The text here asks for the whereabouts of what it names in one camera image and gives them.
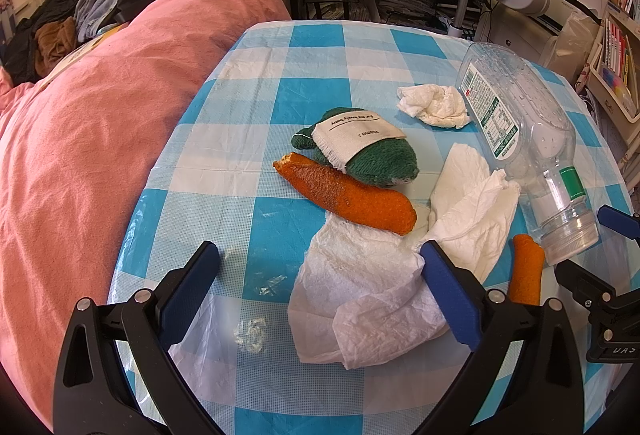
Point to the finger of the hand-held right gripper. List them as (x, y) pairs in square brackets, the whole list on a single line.
[(617, 220), (587, 282)]

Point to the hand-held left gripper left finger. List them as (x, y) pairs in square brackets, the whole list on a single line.
[(190, 295)]

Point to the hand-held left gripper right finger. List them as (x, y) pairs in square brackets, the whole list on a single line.
[(450, 300)]

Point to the short orange knitted carrot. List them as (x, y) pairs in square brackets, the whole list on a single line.
[(527, 270)]

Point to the large white paper sheet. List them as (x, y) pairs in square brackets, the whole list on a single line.
[(360, 280)]

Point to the clear plastic bottle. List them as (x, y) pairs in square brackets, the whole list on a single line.
[(520, 115)]

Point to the folded white tissue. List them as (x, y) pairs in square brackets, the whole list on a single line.
[(470, 210)]

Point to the white bookshelf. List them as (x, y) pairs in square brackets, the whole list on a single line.
[(612, 85)]

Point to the long orange knitted carrot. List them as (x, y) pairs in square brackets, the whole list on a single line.
[(350, 197)]

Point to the green knitted toy white label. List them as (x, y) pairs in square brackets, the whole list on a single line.
[(385, 160)]

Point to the pink blanket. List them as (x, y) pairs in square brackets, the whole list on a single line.
[(90, 165)]

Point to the row of upright books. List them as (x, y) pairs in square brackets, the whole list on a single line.
[(620, 45)]

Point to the clear plastic bag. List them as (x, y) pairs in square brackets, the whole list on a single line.
[(570, 40)]

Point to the crumpled white tissue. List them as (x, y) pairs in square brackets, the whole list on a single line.
[(437, 105)]

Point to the blue white checkered tablecloth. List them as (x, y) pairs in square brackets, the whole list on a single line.
[(280, 115)]

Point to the white cabinet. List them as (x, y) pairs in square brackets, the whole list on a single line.
[(520, 30)]

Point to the yellow book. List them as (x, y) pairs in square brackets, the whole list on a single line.
[(80, 52)]

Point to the brown garment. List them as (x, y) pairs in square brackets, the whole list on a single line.
[(55, 42)]

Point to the pile of clothes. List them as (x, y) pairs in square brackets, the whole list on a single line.
[(30, 40)]

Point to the blue denim clothing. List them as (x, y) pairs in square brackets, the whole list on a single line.
[(100, 5)]

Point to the stack of magazines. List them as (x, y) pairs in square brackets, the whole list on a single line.
[(335, 5)]

